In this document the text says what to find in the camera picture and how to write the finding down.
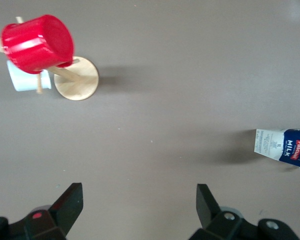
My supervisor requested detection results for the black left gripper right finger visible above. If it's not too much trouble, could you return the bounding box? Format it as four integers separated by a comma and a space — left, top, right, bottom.
189, 183, 300, 240

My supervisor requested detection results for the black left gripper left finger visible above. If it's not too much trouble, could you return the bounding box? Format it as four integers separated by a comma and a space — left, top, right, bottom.
0, 182, 84, 240

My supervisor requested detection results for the blue white milk carton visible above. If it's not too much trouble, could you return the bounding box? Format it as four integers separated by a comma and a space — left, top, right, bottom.
253, 127, 300, 173

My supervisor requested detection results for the white plastic cup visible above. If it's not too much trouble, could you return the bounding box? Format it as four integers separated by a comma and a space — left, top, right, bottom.
6, 59, 53, 93

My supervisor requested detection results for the red plastic cup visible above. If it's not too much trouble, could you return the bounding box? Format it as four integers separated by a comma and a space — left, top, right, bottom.
0, 14, 76, 75

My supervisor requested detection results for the wooden mug tree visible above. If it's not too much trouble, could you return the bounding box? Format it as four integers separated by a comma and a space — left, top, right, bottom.
0, 16, 100, 102

